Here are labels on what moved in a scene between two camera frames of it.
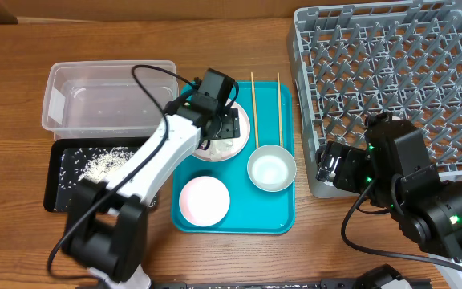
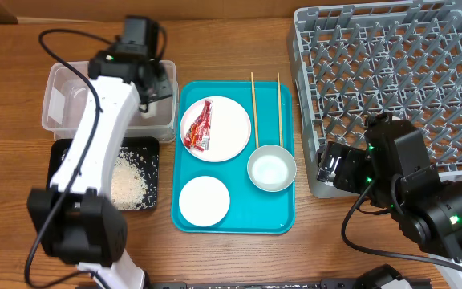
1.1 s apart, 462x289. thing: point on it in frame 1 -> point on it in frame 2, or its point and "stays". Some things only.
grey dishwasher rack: (424, 62) stays
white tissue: (218, 148) -> (151, 109)
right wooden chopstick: (280, 110) stays
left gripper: (231, 122) -> (160, 79)
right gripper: (326, 160) stays
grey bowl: (271, 168) stays
